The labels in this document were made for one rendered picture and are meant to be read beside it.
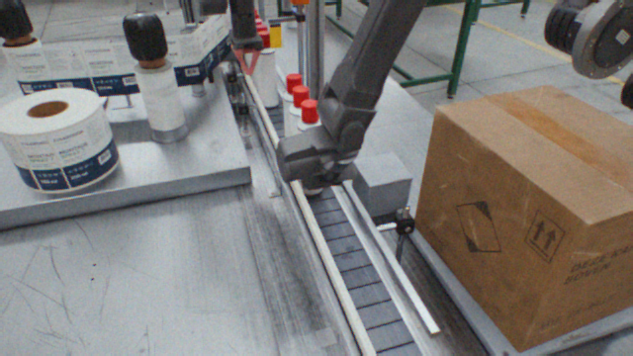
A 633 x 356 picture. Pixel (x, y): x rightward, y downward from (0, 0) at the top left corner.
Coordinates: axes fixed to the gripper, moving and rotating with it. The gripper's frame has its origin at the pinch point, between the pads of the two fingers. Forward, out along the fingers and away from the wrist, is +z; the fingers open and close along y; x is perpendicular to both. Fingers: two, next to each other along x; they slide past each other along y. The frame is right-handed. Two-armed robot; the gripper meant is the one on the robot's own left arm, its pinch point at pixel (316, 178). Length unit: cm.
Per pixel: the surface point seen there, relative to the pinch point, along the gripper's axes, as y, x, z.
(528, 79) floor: -242, -91, 187
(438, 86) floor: -167, -99, 195
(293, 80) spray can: 0.6, -20.7, -2.4
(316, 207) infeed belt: 0.8, 5.3, 2.7
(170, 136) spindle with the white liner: 27.6, -22.3, 23.6
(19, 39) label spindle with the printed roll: 59, -54, 26
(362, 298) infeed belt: 0.4, 23.5, -12.1
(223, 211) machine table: 18.8, 0.4, 13.5
